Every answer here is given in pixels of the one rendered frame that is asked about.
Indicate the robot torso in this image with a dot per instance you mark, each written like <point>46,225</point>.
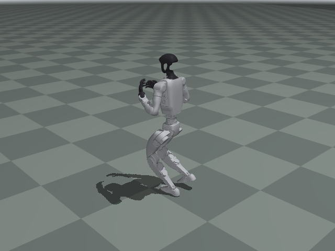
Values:
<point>171,104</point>

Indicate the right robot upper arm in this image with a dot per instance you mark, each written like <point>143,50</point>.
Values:
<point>186,96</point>

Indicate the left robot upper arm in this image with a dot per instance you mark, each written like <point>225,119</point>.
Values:
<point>159,88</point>

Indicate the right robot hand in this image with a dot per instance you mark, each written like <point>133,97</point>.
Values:
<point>151,83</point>

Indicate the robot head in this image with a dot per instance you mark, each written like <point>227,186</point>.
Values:
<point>169,59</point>

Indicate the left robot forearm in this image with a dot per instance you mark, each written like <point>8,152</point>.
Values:
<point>147,105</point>

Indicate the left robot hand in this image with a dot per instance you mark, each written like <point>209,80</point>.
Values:
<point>141,93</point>

